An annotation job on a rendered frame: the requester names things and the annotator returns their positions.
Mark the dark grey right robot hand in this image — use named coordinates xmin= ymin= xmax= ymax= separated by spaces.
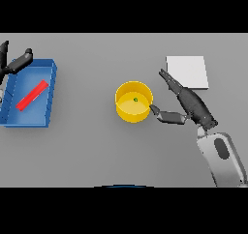
xmin=149 ymin=68 xmax=219 ymax=132

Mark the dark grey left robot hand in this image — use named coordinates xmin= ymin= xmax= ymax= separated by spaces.
xmin=0 ymin=40 xmax=34 ymax=86

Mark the pale square measuring scale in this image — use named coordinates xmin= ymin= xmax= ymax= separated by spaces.
xmin=166 ymin=55 xmax=210 ymax=91

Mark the red beaker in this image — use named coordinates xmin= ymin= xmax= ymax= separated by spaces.
xmin=15 ymin=78 xmax=50 ymax=112

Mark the yellow bowl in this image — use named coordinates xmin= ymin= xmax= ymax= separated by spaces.
xmin=114 ymin=80 xmax=154 ymax=124

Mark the blue tray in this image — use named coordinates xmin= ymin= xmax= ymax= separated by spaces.
xmin=0 ymin=58 xmax=58 ymax=129

